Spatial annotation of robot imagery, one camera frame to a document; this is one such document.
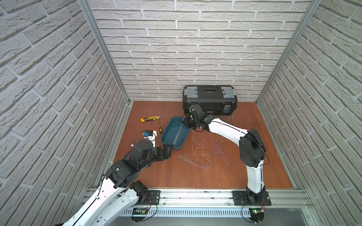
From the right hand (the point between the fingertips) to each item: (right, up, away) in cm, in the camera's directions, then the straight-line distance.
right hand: (182, 120), depth 91 cm
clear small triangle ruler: (+16, -24, -2) cm, 29 cm away
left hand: (-6, -11, -22) cm, 25 cm away
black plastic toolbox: (+25, +15, +7) cm, 30 cm away
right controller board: (+39, -47, -20) cm, 65 cm away
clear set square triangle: (+11, -18, +4) cm, 21 cm away
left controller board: (-23, -47, -18) cm, 55 cm away
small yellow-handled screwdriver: (-17, -5, +12) cm, 22 cm away
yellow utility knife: (-26, +1, +17) cm, 31 cm away
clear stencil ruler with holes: (+8, -26, -3) cm, 28 cm away
